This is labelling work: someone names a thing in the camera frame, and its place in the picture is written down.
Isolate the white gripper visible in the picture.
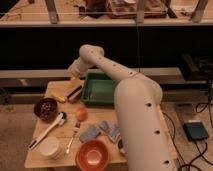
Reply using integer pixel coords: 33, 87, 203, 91
68, 58, 88, 79

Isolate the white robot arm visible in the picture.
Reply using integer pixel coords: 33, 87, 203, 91
69, 44, 177, 171

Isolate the small metal cup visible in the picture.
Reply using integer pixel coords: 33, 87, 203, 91
117, 139, 126, 156

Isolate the green plastic tray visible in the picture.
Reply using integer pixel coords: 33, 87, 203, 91
81, 73, 116, 106

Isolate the orange peach fruit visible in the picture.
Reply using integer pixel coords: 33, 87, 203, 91
76, 107, 87, 121

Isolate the white black kitchen utensil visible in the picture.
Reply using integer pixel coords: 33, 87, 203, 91
28, 112, 67, 150

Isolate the dark bowl with nuts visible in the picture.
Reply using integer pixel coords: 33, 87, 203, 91
34, 98, 58, 122

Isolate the blue grey cloth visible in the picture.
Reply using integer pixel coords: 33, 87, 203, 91
79, 120, 120, 143

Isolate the wooden table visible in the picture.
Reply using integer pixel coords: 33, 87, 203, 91
24, 80, 126, 169

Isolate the orange red bowl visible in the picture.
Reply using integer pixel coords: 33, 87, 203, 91
75, 139, 110, 171

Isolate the black foot pedal box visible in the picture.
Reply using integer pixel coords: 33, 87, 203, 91
183, 122, 209, 141

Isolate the black floor cable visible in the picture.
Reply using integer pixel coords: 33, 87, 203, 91
162, 79, 213, 171

